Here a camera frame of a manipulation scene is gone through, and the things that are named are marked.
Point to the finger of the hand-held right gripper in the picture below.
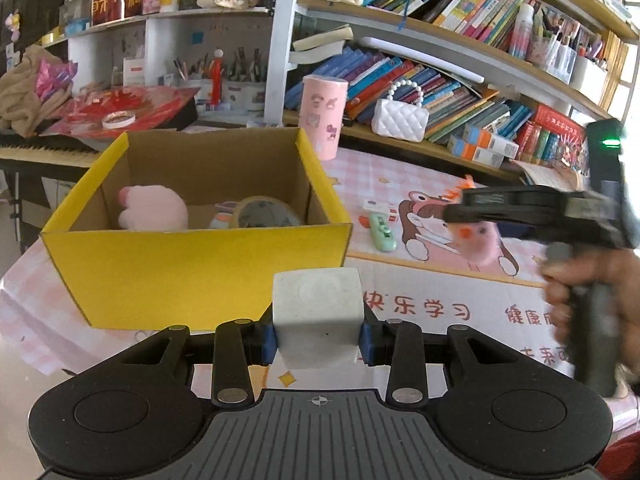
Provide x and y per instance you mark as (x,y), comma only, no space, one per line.
(505,207)

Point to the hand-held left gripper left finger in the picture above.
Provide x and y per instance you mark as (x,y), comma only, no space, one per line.
(269,342)

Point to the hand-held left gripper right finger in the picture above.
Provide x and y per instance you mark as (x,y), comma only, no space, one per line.
(365,345)

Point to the pink pig plush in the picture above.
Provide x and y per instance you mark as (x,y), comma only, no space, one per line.
(475,245)

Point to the white cube block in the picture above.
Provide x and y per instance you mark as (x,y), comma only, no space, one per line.
(317,310)

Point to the yellow cardboard box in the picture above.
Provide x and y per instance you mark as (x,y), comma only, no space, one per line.
(175,270)

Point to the yellow tape roll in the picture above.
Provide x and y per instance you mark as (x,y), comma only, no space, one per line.
(270,212)

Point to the pink plush toy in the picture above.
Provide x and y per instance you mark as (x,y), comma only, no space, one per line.
(152,207)

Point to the person's right hand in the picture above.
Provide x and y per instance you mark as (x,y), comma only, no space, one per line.
(627,300)

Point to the orange clip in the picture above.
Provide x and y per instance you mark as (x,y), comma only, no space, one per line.
(457,194)

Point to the stack of papers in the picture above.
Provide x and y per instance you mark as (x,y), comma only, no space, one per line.
(545,175)

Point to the orange and white box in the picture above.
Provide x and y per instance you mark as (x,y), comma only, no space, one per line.
(472,152)
(492,140)

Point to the red boxed book set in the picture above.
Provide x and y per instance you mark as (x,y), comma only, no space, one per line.
(550,137)

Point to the row of colourful books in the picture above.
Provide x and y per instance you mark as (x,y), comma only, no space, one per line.
(450,100)

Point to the small white printed case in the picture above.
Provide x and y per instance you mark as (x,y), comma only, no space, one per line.
(377,206)

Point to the white quilted handbag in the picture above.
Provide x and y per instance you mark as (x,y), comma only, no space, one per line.
(400,120)

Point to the white organizer box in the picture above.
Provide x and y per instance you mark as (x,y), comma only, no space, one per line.
(590,77)

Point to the yellow spine books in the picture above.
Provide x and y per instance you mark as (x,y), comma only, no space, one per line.
(615,70)

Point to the clear pen organizer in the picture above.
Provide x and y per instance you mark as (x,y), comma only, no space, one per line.
(552,55)

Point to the glue bottle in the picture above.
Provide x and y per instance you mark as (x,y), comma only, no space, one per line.
(522,30)

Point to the pink cylindrical canister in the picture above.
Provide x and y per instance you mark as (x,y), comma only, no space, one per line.
(322,115)

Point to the row of upright books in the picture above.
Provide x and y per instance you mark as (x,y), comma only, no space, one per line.
(475,0)

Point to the red clothing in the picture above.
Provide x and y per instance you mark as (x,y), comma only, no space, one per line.
(625,455)

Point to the stacked lying books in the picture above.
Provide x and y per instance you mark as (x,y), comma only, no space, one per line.
(320,42)

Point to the white pen holder with pens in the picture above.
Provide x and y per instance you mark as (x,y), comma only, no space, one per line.
(240,92)

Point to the red paper goods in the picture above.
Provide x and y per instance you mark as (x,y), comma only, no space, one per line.
(150,105)

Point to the red figurine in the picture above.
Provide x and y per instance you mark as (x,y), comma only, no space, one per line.
(216,80)

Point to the small white tape roll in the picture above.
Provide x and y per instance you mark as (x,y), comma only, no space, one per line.
(118,120)

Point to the white and wooden bookshelf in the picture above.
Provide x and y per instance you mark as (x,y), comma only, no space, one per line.
(277,35)

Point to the piano keyboard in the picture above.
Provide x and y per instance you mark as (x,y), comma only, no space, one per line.
(45,152)

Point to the white box with red label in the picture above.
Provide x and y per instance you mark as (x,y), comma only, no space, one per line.
(133,71)

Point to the pink foil wrapper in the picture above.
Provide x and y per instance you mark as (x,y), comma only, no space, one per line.
(52,77)

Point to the beige towel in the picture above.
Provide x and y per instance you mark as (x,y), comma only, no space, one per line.
(20,97)

